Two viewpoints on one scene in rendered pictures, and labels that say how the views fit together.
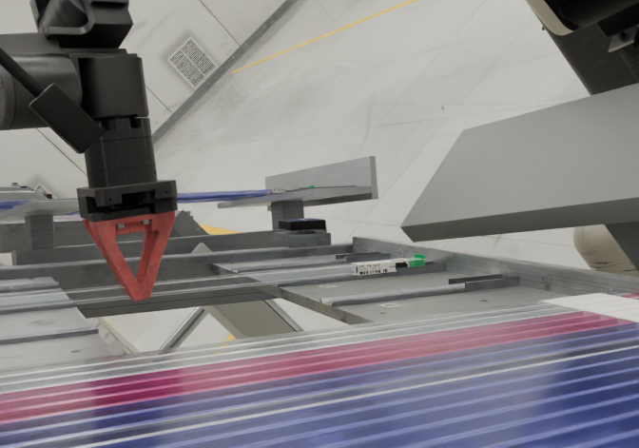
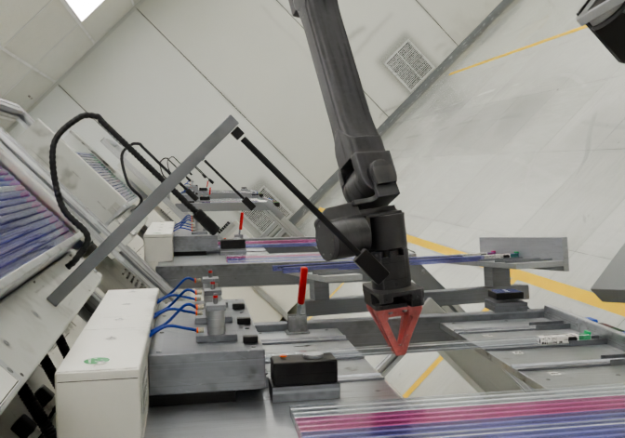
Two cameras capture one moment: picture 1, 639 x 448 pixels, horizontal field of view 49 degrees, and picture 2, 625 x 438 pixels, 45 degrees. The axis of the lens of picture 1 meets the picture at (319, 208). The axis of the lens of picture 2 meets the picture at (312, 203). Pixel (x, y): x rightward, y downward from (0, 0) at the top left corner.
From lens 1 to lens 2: 0.49 m
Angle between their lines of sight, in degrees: 17
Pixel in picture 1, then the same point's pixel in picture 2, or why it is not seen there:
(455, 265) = (613, 341)
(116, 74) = (391, 225)
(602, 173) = not seen: outside the picture
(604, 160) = not seen: outside the picture
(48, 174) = (271, 178)
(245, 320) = (461, 356)
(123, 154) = (392, 272)
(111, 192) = (388, 296)
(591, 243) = not seen: outside the picture
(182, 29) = (399, 32)
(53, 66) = (357, 225)
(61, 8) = (359, 184)
